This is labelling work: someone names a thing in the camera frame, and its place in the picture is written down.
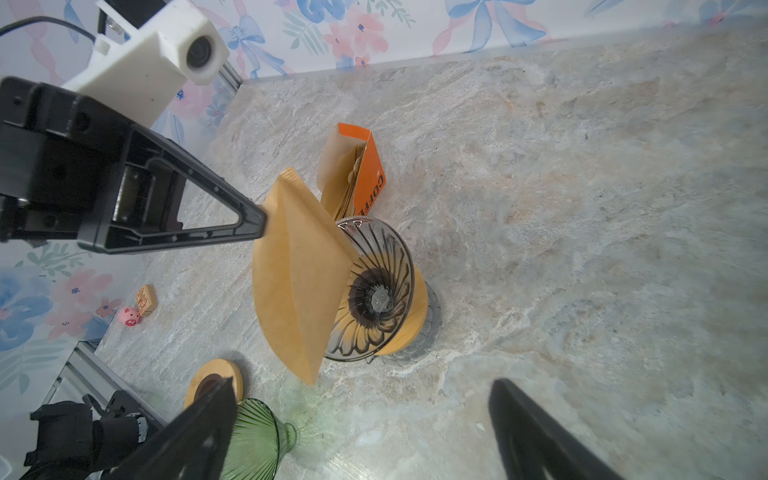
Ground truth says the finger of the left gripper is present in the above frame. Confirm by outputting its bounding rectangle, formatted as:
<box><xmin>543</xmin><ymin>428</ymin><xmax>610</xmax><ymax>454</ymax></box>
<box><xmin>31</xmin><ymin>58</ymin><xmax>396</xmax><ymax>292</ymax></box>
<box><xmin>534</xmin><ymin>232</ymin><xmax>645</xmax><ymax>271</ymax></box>
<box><xmin>77</xmin><ymin>125</ymin><xmax>267</xmax><ymax>254</ymax></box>

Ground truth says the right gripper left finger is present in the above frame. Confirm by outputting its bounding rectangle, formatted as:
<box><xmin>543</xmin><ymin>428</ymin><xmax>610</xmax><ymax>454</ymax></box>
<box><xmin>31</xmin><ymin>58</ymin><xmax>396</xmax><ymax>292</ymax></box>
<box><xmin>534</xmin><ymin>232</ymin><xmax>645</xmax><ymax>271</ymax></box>
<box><xmin>109</xmin><ymin>377</ymin><xmax>237</xmax><ymax>480</ymax></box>

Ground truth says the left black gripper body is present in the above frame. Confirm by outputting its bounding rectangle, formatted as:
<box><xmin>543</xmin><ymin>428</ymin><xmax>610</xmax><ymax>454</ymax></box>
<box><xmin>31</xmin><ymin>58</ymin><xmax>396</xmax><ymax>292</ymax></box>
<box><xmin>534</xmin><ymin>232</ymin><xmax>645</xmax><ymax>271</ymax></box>
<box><xmin>1</xmin><ymin>77</ymin><xmax>129</xmax><ymax>242</ymax></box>

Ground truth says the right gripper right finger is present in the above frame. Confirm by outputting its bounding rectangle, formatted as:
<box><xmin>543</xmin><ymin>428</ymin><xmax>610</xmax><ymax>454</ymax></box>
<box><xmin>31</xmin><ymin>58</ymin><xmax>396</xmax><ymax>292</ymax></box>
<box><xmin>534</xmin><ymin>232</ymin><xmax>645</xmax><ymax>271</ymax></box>
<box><xmin>488</xmin><ymin>379</ymin><xmax>620</xmax><ymax>479</ymax></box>

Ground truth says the grey glass carafe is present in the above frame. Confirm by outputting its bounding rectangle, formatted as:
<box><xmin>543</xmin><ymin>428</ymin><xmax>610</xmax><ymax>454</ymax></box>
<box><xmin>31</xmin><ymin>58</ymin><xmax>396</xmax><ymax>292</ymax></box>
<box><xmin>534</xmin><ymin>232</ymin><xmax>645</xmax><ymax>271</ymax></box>
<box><xmin>367</xmin><ymin>283</ymin><xmax>442</xmax><ymax>367</ymax></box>

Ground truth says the brown paper coffee filter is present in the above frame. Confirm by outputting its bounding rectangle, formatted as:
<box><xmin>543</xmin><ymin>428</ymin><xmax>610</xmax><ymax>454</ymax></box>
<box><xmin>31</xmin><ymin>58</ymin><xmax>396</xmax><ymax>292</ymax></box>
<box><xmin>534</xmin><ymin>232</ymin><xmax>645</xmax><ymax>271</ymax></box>
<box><xmin>251</xmin><ymin>168</ymin><xmax>359</xmax><ymax>385</ymax></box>

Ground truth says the wooden ring dripper holder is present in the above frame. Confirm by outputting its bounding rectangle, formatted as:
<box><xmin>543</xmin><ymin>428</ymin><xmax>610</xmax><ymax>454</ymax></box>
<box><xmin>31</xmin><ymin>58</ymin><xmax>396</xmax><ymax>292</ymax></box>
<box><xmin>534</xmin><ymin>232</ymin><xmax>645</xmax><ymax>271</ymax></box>
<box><xmin>375</xmin><ymin>267</ymin><xmax>429</xmax><ymax>356</ymax></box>

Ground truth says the grey glass dripper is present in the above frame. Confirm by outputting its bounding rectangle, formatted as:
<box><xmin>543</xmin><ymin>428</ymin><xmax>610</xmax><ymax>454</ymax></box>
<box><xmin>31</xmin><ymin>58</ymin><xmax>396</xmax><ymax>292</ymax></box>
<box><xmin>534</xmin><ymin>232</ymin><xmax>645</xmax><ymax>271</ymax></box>
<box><xmin>324</xmin><ymin>216</ymin><xmax>414</xmax><ymax>362</ymax></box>

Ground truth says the orange coffee filter pack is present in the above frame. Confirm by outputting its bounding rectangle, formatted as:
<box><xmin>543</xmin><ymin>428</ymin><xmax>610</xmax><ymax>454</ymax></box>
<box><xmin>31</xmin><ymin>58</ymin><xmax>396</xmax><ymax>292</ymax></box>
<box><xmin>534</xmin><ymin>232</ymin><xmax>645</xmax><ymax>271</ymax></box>
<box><xmin>316</xmin><ymin>123</ymin><xmax>387</xmax><ymax>221</ymax></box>

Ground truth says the green glass dripper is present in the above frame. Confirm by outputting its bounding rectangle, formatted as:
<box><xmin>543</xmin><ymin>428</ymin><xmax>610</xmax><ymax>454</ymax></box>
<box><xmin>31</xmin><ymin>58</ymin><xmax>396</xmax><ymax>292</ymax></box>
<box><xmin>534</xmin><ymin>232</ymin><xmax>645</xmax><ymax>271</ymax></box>
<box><xmin>220</xmin><ymin>398</ymin><xmax>298</xmax><ymax>480</ymax></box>

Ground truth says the small wooden block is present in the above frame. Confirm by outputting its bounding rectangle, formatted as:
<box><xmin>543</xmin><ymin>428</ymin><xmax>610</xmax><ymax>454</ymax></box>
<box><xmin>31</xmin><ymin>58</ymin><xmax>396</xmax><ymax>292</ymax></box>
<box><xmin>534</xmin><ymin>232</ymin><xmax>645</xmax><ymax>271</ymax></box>
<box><xmin>136</xmin><ymin>284</ymin><xmax>158</xmax><ymax>317</ymax></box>

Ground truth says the small pink pig toy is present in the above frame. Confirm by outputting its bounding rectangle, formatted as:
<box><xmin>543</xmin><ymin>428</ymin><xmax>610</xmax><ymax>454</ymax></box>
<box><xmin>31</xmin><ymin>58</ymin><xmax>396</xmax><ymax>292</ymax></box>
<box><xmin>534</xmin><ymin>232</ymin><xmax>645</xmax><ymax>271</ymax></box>
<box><xmin>117</xmin><ymin>307</ymin><xmax>142</xmax><ymax>327</ymax></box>

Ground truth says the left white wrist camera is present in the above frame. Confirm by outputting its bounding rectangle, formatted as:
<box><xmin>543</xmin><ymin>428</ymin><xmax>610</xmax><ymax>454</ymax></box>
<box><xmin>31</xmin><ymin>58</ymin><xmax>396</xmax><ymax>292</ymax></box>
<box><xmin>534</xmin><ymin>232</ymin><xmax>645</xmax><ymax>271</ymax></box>
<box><xmin>63</xmin><ymin>0</ymin><xmax>229</xmax><ymax>127</ymax></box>

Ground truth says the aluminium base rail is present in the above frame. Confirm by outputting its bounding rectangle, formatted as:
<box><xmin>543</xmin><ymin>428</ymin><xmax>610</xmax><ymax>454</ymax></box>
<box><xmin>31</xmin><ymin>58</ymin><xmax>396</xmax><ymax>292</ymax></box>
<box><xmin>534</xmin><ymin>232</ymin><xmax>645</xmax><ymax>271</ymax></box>
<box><xmin>26</xmin><ymin>342</ymin><xmax>169</xmax><ymax>426</ymax></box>

